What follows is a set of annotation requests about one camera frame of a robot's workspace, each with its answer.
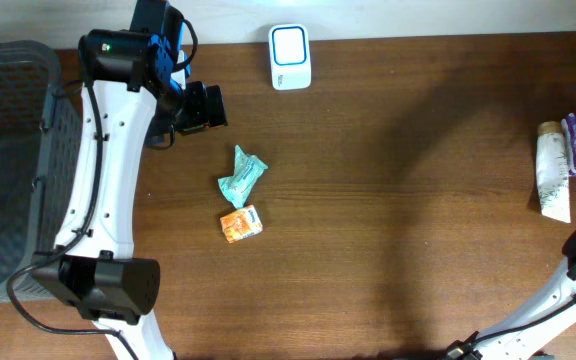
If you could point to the white barcode scanner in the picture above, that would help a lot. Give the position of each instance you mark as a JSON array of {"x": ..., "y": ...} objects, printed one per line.
[{"x": 289, "y": 55}]

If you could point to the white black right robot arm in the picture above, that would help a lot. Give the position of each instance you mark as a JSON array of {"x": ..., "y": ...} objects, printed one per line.
[{"x": 553, "y": 309}]

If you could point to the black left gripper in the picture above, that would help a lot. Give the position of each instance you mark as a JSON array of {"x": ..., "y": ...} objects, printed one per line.
[{"x": 201, "y": 113}]

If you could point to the orange tissue packet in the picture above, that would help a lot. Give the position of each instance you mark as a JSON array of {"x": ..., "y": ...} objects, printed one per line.
[{"x": 241, "y": 224}]

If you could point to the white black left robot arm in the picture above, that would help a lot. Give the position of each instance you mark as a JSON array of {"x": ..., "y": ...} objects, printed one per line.
[{"x": 136, "y": 90}]

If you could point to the white tube with gold cap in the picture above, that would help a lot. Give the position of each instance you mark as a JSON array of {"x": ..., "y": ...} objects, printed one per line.
[{"x": 552, "y": 173}]

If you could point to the teal toilet tissue pack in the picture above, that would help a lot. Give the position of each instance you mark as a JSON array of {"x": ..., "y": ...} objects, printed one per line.
[{"x": 247, "y": 170}]

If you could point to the grey plastic mesh basket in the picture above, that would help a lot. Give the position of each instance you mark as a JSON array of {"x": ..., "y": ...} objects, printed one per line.
[{"x": 39, "y": 144}]

